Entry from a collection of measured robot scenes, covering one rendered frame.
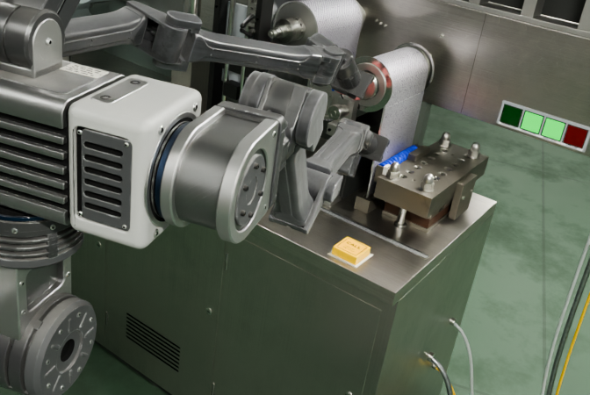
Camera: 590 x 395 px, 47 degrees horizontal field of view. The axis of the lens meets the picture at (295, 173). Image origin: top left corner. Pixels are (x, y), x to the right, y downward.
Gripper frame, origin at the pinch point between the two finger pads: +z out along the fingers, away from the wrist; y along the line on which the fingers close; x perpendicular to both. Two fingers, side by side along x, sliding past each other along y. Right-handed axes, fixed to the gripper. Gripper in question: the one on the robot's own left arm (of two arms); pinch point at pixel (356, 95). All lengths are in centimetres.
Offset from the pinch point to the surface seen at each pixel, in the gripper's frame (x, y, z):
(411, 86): 12.8, 7.3, 12.5
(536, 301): 5, 56, 185
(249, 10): 4.5, -32.4, -14.2
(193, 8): 9, -70, 14
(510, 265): 18, 36, 204
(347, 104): -2.5, -2.2, 3.0
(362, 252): -34.8, 21.5, 3.2
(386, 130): -1.7, 7.9, 11.7
